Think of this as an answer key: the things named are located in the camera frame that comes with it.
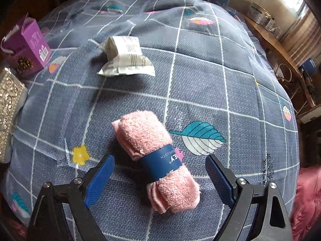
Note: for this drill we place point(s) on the purple cardboard gift box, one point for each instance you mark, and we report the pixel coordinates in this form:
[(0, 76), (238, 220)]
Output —
[(25, 47)]

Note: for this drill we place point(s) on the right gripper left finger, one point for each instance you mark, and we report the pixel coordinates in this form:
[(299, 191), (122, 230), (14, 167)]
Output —
[(83, 192)]

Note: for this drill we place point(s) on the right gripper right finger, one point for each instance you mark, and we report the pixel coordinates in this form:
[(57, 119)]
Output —
[(233, 192)]

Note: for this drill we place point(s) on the gold ornate tissue box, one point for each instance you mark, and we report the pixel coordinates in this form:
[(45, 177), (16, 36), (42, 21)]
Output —
[(13, 97)]

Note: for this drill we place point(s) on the white plastic wrapped packet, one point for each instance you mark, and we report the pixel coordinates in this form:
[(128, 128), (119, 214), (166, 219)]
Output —
[(125, 57)]

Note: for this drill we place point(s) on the pink bedding pile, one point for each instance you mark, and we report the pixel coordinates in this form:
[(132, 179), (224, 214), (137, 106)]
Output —
[(306, 206)]

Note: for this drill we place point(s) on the silver box on desk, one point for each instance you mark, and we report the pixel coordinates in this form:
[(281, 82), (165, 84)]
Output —
[(258, 14)]

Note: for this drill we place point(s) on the grey checked bed quilt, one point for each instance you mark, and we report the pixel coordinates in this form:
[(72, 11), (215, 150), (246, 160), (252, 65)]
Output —
[(214, 91)]

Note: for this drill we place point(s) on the wooden side desk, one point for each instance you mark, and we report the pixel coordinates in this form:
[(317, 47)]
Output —
[(269, 42)]

